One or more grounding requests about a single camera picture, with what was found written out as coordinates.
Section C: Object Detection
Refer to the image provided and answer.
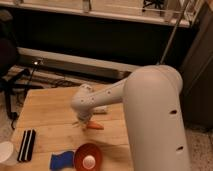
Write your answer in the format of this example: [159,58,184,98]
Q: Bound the orange pepper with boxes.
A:
[86,121,104,130]

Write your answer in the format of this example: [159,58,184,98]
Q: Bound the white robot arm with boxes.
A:
[71,65,191,171]

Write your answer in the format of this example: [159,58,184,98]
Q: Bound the red bowl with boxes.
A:
[73,143,102,171]

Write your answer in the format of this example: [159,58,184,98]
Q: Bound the blue sponge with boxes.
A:
[49,151,74,171]

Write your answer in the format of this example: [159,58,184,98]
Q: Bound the white egg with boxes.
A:
[83,155,96,169]

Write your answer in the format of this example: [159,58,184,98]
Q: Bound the white paper cup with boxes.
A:
[0,141,18,166]

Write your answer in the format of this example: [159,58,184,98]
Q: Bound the black office chair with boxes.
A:
[0,9,42,129]

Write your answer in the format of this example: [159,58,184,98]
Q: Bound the white shelf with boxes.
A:
[0,0,202,27]

